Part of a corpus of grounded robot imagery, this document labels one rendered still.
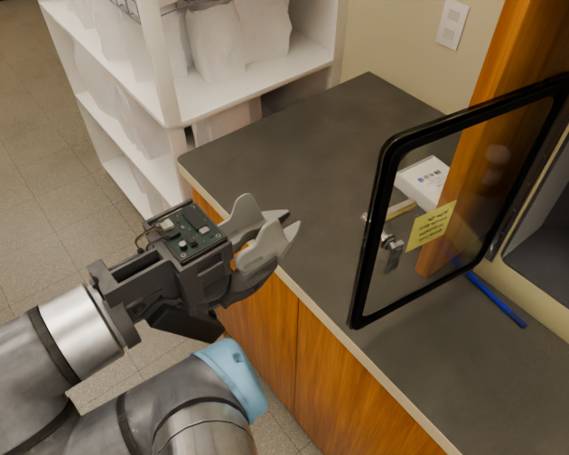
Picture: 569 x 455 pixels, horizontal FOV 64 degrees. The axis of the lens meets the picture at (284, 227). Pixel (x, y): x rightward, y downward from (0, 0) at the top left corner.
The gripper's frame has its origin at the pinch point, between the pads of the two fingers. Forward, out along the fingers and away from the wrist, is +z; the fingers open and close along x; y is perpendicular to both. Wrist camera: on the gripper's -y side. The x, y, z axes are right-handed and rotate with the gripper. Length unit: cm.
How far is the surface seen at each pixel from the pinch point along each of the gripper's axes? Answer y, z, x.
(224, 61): -34, 46, 88
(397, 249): -10.2, 15.2, -5.5
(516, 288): -33, 43, -16
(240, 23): -25, 56, 92
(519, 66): 7.0, 38.2, -1.7
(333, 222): -37, 30, 20
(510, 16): 14.0, 34.1, 0.0
